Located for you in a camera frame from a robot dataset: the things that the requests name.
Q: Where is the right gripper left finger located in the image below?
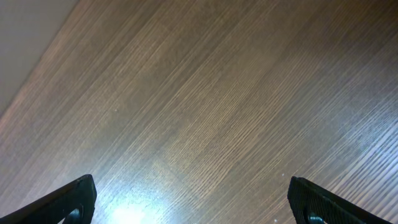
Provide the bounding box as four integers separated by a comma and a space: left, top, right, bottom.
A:
1, 174, 97, 224

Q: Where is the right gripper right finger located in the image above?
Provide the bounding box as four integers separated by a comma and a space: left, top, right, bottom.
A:
287, 176, 391, 224

